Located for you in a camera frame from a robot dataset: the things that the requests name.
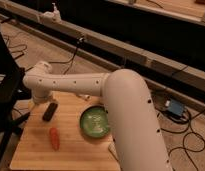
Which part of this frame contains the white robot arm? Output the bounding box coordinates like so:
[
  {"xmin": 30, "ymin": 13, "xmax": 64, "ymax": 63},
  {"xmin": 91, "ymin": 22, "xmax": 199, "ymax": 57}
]
[{"xmin": 23, "ymin": 61, "xmax": 173, "ymax": 171}]

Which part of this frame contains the black floor cable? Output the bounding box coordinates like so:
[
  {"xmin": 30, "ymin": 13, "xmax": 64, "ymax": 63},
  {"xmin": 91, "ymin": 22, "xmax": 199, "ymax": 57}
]
[
  {"xmin": 2, "ymin": 34, "xmax": 86, "ymax": 76},
  {"xmin": 154, "ymin": 109, "xmax": 205, "ymax": 171}
]

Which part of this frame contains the wooden table board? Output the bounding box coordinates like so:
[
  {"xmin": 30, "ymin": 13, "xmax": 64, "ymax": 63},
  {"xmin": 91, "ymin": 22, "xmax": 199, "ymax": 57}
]
[{"xmin": 10, "ymin": 92, "xmax": 120, "ymax": 171}]

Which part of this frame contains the black chair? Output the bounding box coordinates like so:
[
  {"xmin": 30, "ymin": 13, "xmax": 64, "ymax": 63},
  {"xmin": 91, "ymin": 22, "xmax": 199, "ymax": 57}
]
[{"xmin": 0, "ymin": 32, "xmax": 31, "ymax": 162}]

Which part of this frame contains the black eraser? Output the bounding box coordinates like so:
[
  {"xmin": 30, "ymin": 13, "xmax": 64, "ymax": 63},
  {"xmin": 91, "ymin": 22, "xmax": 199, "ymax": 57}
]
[{"xmin": 42, "ymin": 103, "xmax": 58, "ymax": 122}]

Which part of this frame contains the white plastic bottle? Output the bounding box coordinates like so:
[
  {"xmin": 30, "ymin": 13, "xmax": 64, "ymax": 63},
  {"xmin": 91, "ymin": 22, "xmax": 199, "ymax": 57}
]
[{"xmin": 76, "ymin": 94, "xmax": 90, "ymax": 101}]

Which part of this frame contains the black floor cable right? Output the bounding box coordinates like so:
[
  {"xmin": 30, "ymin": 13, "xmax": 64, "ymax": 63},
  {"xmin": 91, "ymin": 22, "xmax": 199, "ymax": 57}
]
[{"xmin": 154, "ymin": 109, "xmax": 205, "ymax": 171}]

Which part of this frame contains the black floor cable left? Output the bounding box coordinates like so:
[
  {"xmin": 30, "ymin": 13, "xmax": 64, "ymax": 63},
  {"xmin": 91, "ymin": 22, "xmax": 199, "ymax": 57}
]
[{"xmin": 2, "ymin": 34, "xmax": 86, "ymax": 76}]

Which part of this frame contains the white object on rail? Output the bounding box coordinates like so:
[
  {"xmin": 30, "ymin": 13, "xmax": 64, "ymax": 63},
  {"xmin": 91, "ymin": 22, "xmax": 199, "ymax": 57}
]
[{"xmin": 42, "ymin": 3, "xmax": 62, "ymax": 22}]

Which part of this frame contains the orange carrot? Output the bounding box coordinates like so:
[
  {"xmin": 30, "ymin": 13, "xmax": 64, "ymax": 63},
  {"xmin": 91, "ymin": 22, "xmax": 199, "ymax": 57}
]
[{"xmin": 49, "ymin": 128, "xmax": 60, "ymax": 150}]

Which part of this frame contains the green bowl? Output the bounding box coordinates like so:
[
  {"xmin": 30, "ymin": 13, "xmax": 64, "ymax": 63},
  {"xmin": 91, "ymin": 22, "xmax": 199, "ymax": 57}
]
[{"xmin": 79, "ymin": 106, "xmax": 110, "ymax": 138}]

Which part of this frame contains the blue power box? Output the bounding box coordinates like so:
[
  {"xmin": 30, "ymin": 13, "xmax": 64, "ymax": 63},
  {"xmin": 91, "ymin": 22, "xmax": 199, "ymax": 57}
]
[{"xmin": 165, "ymin": 99, "xmax": 185, "ymax": 117}]

